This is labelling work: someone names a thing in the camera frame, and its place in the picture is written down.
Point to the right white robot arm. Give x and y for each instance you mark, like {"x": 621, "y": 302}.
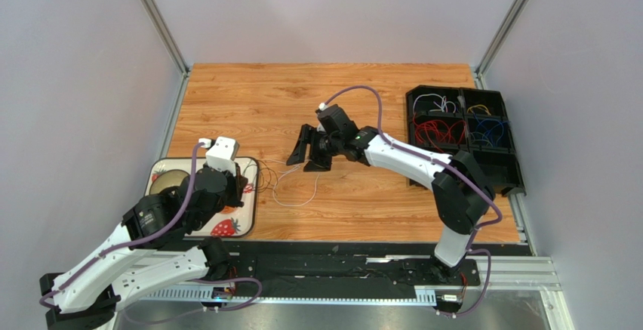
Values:
{"x": 462, "y": 192}

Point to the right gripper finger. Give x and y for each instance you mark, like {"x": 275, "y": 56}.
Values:
{"x": 298, "y": 156}
{"x": 318, "y": 162}

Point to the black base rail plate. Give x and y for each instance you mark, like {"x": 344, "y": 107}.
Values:
{"x": 346, "y": 271}

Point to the black compartment organizer bin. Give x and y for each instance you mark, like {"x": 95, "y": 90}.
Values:
{"x": 449, "y": 120}

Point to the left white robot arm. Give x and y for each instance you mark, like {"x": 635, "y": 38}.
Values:
{"x": 107, "y": 281}

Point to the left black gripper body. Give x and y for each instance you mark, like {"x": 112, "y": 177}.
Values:
{"x": 229, "y": 198}

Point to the strawberry print white tray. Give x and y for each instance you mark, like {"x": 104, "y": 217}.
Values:
{"x": 234, "y": 225}

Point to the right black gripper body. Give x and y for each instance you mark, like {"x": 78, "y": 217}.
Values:
{"x": 318, "y": 145}

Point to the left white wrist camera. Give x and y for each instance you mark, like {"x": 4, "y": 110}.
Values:
{"x": 221, "y": 153}

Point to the cream enamel bowl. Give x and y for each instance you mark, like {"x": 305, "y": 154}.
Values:
{"x": 166, "y": 179}

